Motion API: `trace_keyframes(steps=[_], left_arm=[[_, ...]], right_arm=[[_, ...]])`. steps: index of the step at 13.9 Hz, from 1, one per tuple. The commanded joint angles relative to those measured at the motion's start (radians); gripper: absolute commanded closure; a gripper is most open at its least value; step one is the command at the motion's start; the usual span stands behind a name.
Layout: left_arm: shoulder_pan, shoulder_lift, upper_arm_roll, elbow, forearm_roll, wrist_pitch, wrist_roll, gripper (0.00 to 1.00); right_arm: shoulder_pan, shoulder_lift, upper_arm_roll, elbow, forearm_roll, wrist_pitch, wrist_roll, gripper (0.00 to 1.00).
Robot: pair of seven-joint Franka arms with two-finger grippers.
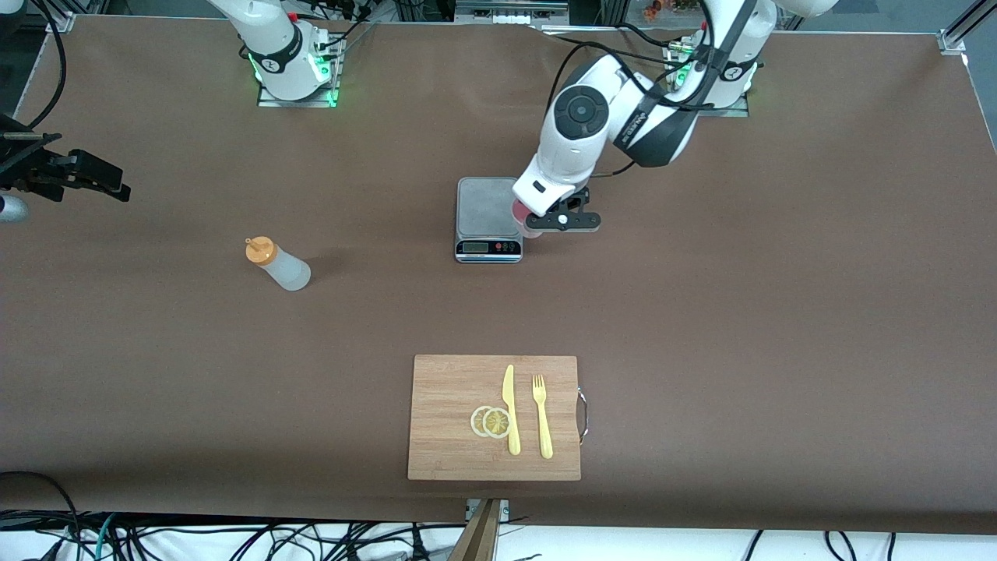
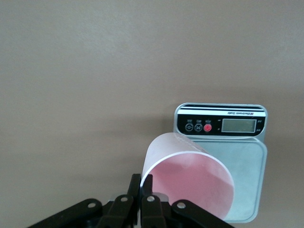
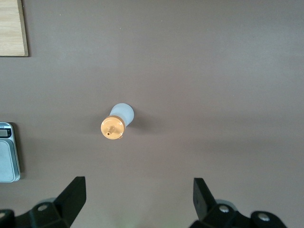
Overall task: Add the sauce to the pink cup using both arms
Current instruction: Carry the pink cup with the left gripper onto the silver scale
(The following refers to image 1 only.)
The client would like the pink plastic cup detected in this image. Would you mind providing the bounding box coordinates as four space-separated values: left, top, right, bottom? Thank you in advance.
510 199 544 239

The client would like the translucent orange-capped sauce bottle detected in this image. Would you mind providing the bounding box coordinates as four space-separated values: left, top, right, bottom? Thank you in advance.
245 236 312 292

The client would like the silver digital kitchen scale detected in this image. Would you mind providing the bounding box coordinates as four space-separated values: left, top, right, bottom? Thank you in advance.
455 177 523 264

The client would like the white power strip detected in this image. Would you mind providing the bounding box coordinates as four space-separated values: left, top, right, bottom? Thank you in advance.
481 5 569 24

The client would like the yellow plastic knife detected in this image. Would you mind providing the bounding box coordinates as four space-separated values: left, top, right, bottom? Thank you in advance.
502 364 522 457

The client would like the orange toy food pile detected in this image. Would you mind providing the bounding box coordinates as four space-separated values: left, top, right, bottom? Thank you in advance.
643 0 702 23

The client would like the wooden cutting board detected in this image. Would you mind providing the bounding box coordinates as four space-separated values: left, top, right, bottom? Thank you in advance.
407 355 583 482

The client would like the yellow plastic fork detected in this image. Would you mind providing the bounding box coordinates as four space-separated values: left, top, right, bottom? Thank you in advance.
531 374 555 460

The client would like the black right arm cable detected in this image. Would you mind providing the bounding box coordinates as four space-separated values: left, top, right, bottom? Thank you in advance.
30 0 69 129

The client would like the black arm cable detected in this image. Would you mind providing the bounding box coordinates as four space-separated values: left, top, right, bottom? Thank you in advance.
30 0 69 129
549 0 760 180

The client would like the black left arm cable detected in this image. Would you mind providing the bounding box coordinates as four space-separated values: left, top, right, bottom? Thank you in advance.
549 0 760 180

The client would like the black base cable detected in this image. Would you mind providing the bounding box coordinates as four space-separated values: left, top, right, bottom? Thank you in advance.
537 22 686 67

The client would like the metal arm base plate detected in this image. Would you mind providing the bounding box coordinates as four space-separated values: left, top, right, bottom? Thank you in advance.
666 39 750 118
257 35 341 108

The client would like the teal floor cable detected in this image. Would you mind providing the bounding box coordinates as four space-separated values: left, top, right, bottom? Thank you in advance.
70 513 119 561

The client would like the wooden camera mount post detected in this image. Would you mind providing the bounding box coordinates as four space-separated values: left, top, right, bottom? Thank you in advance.
448 499 503 561

